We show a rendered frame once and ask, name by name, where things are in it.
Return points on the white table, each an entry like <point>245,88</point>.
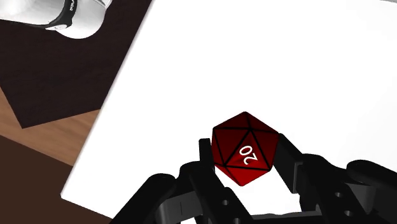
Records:
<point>217,62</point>

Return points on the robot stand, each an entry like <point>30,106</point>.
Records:
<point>62,77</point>

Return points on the red twenty-sided die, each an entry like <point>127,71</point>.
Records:
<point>245,149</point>

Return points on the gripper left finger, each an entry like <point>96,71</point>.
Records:
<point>198,186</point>

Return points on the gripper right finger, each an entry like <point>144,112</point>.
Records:
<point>325,186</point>

